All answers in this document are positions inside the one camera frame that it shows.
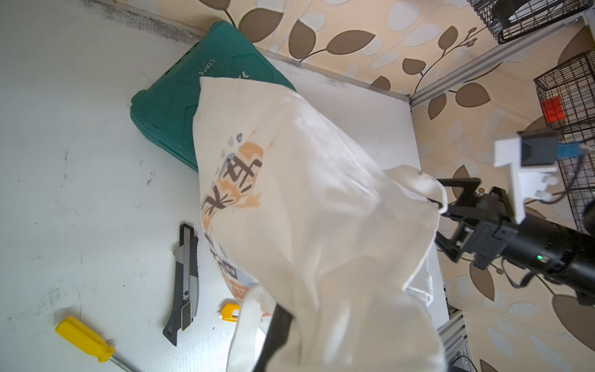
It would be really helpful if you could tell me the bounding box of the white printed tote bag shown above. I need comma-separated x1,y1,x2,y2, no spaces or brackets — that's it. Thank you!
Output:
193,77,448,371

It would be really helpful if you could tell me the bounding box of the green plastic tool case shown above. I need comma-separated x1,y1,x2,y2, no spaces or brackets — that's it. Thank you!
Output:
130,21,294,171

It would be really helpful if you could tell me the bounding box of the red small item in basket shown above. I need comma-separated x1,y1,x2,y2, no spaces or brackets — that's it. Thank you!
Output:
541,96,566,123

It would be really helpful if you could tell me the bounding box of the black wire basket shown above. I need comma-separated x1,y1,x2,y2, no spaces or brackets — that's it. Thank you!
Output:
468,0,594,44
534,51,594,234

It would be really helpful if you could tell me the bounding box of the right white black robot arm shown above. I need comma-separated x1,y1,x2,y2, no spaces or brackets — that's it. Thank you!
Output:
435,178,594,306

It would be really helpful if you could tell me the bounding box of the yellow handle screwdriver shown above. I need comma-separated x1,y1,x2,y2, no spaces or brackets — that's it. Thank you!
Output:
55,316,138,371

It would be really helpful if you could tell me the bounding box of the black grey utility knife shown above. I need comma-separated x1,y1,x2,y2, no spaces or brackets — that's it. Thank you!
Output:
163,223,199,347

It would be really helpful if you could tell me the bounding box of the black wire basket right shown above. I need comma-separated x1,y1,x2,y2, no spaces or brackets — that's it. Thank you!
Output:
534,51,594,234

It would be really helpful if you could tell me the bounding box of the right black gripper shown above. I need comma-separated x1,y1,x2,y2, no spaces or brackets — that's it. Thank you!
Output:
435,178,516,270

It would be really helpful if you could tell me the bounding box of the black wire basket centre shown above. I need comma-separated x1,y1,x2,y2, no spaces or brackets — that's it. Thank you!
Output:
468,0,594,44

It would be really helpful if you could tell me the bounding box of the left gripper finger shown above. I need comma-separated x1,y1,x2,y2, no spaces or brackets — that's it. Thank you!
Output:
253,305,294,372

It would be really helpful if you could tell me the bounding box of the yellow black utility knife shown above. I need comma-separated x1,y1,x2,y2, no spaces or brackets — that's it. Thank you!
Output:
220,302,241,323

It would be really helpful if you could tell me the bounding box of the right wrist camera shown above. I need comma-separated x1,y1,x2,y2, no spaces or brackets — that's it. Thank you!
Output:
493,132,593,225

